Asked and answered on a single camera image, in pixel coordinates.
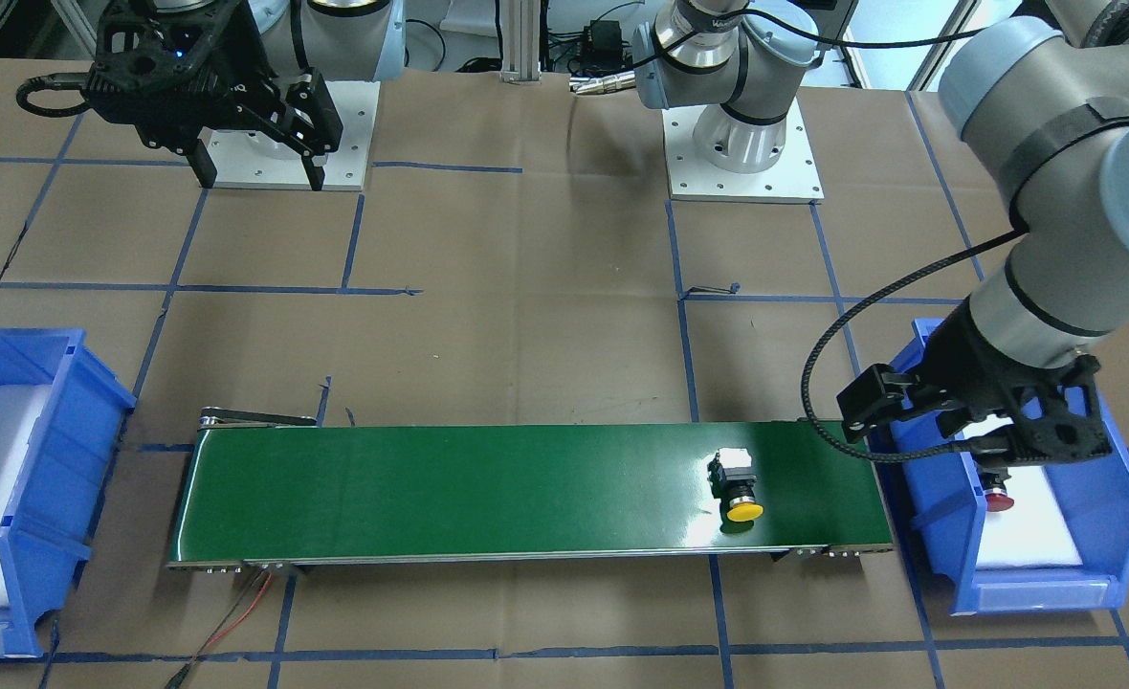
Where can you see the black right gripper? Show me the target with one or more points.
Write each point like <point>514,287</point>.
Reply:
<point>256,69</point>

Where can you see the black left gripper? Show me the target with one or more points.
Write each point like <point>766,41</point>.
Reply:
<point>978,359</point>

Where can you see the yellow push button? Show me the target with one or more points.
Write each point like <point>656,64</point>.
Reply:
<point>732,476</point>

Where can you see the red push button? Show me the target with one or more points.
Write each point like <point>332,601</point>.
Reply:
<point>994,488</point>

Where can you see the blue plastic bin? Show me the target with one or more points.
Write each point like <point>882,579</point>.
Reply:
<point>947,512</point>
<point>48,524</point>

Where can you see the green conveyor belt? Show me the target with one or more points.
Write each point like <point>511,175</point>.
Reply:
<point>346,496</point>

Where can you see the black power adapter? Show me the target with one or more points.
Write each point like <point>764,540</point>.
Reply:
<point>602,40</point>

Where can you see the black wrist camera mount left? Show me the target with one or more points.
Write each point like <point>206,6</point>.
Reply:
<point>1055,416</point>

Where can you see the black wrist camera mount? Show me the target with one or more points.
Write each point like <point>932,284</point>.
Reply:
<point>147,51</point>
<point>1055,416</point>

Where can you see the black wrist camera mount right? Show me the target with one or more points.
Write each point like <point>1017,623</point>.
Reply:
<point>147,51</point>

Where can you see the aluminium profile post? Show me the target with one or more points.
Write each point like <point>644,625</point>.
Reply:
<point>521,31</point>

